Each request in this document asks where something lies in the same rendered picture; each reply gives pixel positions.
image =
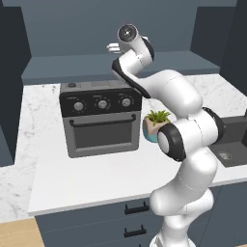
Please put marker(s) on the dark tall cabinet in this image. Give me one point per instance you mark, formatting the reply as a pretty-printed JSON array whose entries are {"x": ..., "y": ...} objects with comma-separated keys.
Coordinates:
[{"x": 11, "y": 80}]

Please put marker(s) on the green plant in blue pot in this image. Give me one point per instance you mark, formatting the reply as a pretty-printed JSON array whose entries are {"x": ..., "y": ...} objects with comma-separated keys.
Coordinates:
[{"x": 153, "y": 123}]

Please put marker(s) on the blue-grey drawer front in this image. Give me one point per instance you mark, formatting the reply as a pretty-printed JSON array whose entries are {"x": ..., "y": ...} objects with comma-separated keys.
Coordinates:
[
  {"x": 96, "y": 236},
  {"x": 93, "y": 215}
]

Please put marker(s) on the blue-grey cupboard door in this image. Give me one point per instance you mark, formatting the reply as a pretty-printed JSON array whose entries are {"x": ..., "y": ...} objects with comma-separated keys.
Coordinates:
[{"x": 230, "y": 215}]

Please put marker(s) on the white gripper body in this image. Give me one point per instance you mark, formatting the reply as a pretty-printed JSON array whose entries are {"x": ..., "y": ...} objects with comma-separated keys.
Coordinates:
[{"x": 113, "y": 47}]

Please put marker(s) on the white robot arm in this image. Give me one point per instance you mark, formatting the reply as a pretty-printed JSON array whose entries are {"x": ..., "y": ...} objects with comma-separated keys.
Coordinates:
[{"x": 188, "y": 135}]

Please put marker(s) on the dark grey sink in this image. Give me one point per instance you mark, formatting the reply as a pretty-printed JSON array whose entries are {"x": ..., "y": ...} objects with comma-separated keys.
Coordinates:
[{"x": 230, "y": 141}]

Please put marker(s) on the grey toaster oven knob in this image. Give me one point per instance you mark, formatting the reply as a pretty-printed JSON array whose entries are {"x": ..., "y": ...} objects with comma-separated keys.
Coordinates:
[
  {"x": 126, "y": 102},
  {"x": 78, "y": 106},
  {"x": 102, "y": 104}
]

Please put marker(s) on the black grey toaster oven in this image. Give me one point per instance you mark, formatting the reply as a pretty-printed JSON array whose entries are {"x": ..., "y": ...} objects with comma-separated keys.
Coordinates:
[{"x": 96, "y": 90}]

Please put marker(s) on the dark wall cabinet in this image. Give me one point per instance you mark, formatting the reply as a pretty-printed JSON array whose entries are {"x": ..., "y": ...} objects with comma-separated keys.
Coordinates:
[{"x": 222, "y": 41}]

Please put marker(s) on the grey toaster oven door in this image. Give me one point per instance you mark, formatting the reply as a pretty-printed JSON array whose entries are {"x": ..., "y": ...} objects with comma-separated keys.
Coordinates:
[{"x": 103, "y": 144}]

